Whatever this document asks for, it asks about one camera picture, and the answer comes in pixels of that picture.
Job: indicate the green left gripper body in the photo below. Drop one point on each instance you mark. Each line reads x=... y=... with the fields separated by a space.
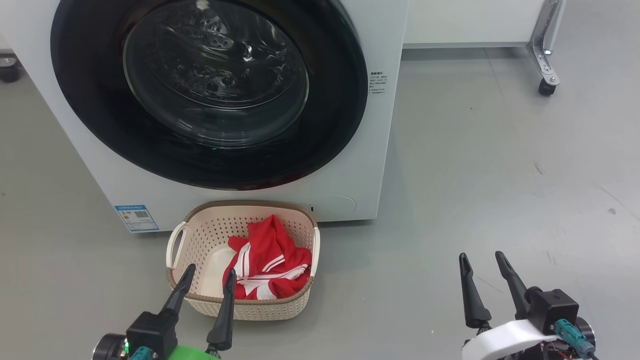
x=200 y=354

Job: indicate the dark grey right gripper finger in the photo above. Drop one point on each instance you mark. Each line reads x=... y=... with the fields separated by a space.
x=475 y=305
x=515 y=285

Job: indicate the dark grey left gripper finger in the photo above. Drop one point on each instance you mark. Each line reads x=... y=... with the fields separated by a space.
x=180 y=292
x=225 y=320

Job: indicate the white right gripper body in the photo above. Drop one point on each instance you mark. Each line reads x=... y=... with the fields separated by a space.
x=502 y=340

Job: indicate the red and white garment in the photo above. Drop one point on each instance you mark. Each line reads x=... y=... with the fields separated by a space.
x=270 y=250

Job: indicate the black round glass washer door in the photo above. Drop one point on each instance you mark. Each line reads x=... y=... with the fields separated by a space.
x=85 y=100

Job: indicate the cream perforated laundry basket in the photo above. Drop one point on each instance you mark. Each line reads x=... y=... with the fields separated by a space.
x=210 y=235

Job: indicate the white front-load washing machine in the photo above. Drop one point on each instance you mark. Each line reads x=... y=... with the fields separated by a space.
x=370 y=165

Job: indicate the blue energy label sticker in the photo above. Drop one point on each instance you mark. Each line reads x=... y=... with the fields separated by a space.
x=136 y=218

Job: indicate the round drain filter cover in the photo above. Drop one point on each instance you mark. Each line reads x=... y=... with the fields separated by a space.
x=337 y=206

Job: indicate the black caster wheel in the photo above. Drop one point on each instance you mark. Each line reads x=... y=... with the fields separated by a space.
x=9 y=72
x=546 y=88

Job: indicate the small black text sticker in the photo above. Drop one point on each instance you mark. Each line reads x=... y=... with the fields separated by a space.
x=377 y=83

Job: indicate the silver metal cart leg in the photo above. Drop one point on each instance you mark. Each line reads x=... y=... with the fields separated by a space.
x=545 y=30

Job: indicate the white cabinet panel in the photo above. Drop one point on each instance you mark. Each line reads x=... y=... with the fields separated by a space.
x=465 y=20

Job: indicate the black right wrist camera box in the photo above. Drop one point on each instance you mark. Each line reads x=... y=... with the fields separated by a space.
x=552 y=307

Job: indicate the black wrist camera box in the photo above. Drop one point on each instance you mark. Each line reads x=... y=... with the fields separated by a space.
x=152 y=332
x=552 y=307

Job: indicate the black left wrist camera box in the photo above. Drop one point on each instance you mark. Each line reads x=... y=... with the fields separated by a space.
x=152 y=332

